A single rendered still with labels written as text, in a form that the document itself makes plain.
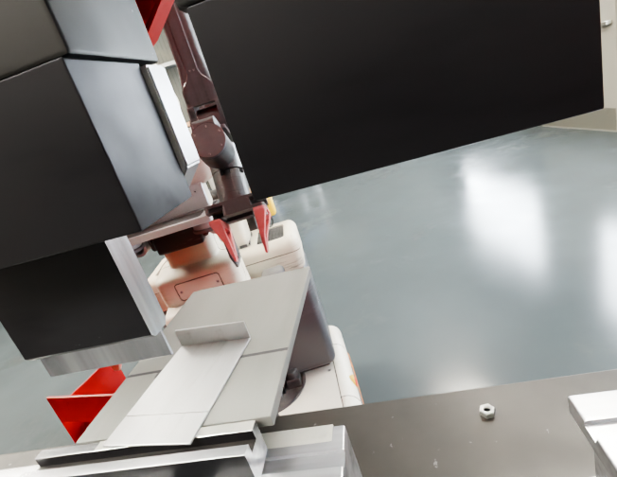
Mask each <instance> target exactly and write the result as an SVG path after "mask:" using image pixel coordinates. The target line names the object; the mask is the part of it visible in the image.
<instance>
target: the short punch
mask: <svg viewBox="0 0 617 477"><path fill-rule="evenodd" d="M0 322H1V324H2V325H3V327H4V328H5V330H6V331H7V333H8V335H9V336H10V338H11V339H12V340H13V342H14V343H15V345H16V347H17V348H18V350H19V351H20V353H21V354H22V356H23V357H24V359H25V360H26V361H34V360H39V359H40V360H41V362H42V364H43V365H44V367H45V369H46V371H47V372H48V374H49V375H50V377H55V376H60V375H65V374H71V373H76V372H80V371H86V370H91V369H97V368H101V367H106V366H112V365H117V364H122V363H127V362H137V361H142V360H146V359H152V358H157V357H163V356H167V355H172V354H173V352H172V349H171V347H170V345H169V343H168V341H167V338H166V336H165V334H164V332H163V330H162V327H163V326H164V325H165V323H166V316H165V314H164V313H163V311H162V309H161V307H160V304H159V302H158V300H157V298H156V296H155V294H154V292H153V290H152V288H151V286H150V283H149V281H148V279H147V277H146V275H145V273H144V271H143V269H142V267H141V265H140V263H139V261H138V259H137V257H136V254H135V252H134V250H133V248H132V246H131V244H130V242H129V240H128V238H127V236H124V237H120V238H114V239H110V240H106V241H102V242H100V243H96V244H92V245H88V246H85V247H81V248H78V249H74V250H71V251H67V252H63V253H59V254H55V255H53V256H46V257H42V258H39V259H35V260H31V261H28V262H24V263H21V264H17V265H13V266H9V267H7V268H3V269H0Z"/></svg>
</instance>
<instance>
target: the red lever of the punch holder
mask: <svg viewBox="0 0 617 477"><path fill-rule="evenodd" d="M135 2H136V5H137V6H138V9H139V11H140V14H141V16H142V19H143V22H144V24H145V27H146V29H147V32H148V33H149V36H150V40H151V43H152V45H153V46H154V45H155V44H156V43H157V41H158V39H159V36H160V34H161V32H162V29H163V27H164V24H165V22H166V19H167V17H168V14H169V12H170V9H171V7H172V4H173V2H174V0H135Z"/></svg>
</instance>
